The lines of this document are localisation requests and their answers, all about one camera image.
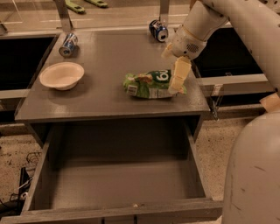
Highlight blue soda can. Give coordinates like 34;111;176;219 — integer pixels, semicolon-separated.
149;19;169;42
59;33;78;57

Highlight metal post left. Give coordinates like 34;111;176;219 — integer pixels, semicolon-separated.
54;0;73;32

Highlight green rice chip bag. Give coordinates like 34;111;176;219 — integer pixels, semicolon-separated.
122;70;186;99

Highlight metal post right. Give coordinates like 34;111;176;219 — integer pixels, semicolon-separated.
159;0;170;25

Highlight white paper bowl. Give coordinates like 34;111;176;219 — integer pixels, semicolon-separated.
39;62;85;91

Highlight grey cabinet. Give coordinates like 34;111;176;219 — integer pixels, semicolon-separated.
14;28;211;147

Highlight blue soda can right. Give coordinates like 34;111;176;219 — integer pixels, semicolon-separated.
149;19;169;42

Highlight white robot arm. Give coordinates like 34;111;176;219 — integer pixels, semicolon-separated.
163;0;280;224

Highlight green tool right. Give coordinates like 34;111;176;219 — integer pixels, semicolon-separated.
85;0;108;8

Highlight metal post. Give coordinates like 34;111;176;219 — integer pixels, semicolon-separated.
54;0;73;32
159;0;170;25

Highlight grey open top drawer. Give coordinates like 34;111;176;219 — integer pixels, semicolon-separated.
1;118;222;224

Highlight black cables on floor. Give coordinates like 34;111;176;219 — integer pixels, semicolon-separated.
0;151;42;217

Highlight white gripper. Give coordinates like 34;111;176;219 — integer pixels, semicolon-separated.
161;24;207;95

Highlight blue soda can left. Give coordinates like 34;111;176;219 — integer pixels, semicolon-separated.
59;33;78;57

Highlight green tool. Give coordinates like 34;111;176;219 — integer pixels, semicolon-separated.
65;0;86;14
85;0;108;8

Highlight green tool left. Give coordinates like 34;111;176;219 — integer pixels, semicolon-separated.
65;0;86;14

